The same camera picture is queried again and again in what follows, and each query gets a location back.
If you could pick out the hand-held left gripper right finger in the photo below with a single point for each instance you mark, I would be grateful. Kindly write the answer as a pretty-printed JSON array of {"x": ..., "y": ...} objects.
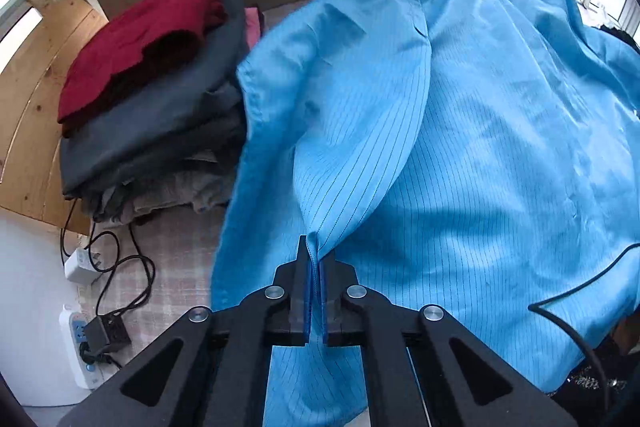
[{"x": 327, "y": 302}]

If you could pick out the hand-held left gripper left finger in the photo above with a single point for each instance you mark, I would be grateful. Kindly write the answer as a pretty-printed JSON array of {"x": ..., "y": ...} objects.
[{"x": 305, "y": 302}]

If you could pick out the blue striped coat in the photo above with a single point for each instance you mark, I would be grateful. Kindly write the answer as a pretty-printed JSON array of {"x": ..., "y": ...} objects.
[{"x": 475, "y": 132}]

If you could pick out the pink plaid bed cover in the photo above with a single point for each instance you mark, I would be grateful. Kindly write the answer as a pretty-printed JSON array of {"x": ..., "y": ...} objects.
[{"x": 175, "y": 257}]

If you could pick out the grey-brown folded garment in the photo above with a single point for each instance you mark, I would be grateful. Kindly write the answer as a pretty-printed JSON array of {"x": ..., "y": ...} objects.
[{"x": 170, "y": 194}]

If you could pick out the black power adapter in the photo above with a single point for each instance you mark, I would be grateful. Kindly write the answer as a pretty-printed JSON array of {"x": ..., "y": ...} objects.
[{"x": 107, "y": 332}]

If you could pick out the white power adapter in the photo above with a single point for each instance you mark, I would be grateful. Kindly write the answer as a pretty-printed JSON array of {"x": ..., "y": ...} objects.
[{"x": 80, "y": 267}]

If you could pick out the white power strip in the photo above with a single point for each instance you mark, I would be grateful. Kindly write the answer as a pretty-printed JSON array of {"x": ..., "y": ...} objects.
[{"x": 75, "y": 332}]

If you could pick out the dark grey folded garment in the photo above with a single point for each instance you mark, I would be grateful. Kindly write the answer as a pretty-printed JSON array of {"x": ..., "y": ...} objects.
[{"x": 150, "y": 127}]

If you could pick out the person's dark speckled clothing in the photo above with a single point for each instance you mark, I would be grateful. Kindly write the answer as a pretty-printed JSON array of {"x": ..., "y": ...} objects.
[{"x": 585, "y": 387}]

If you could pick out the pink folded garment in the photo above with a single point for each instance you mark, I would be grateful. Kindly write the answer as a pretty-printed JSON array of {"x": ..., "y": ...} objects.
[{"x": 252, "y": 29}]

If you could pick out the red folded garment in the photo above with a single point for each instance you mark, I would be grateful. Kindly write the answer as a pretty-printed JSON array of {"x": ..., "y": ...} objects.
[{"x": 130, "y": 42}]

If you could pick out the light wooden ledge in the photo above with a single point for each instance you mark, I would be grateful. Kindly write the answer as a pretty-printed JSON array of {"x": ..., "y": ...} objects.
[{"x": 30, "y": 107}]

